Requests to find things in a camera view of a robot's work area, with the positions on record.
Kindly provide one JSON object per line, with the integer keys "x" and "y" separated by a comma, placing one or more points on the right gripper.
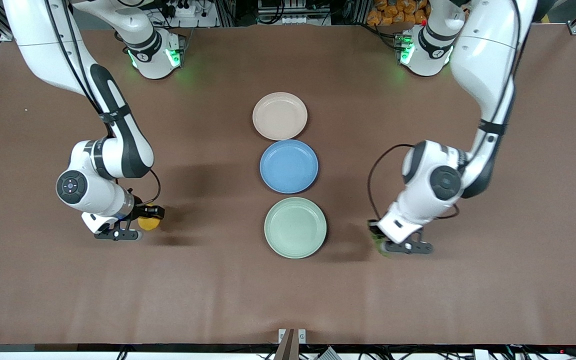
{"x": 138, "y": 207}

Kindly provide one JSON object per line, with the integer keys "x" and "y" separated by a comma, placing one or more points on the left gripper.
{"x": 373, "y": 231}

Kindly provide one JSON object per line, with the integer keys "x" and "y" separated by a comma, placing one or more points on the yellow lemon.
{"x": 149, "y": 224}

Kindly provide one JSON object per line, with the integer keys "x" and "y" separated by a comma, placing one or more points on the green lettuce leaf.
{"x": 381, "y": 246}

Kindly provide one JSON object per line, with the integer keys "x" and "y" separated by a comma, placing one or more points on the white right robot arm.
{"x": 128, "y": 145}

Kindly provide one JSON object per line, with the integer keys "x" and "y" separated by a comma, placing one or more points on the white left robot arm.
{"x": 488, "y": 50}

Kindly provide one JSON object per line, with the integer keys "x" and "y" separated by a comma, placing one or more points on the pale green plate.
{"x": 295, "y": 227}

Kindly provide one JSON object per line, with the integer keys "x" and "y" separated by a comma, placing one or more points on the blue plate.
{"x": 289, "y": 166}

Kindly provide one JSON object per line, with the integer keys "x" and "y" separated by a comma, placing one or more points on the pale pink plate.
{"x": 280, "y": 116}

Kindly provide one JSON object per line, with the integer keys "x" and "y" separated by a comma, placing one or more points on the white power strip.
{"x": 182, "y": 10}

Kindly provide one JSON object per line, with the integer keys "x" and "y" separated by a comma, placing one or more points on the pile of orange snack bags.
{"x": 398, "y": 11}

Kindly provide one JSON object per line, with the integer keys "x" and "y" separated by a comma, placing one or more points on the metal table edge bracket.
{"x": 302, "y": 336}

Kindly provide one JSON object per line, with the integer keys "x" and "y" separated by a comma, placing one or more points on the grey camera mount pole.
{"x": 286, "y": 347}

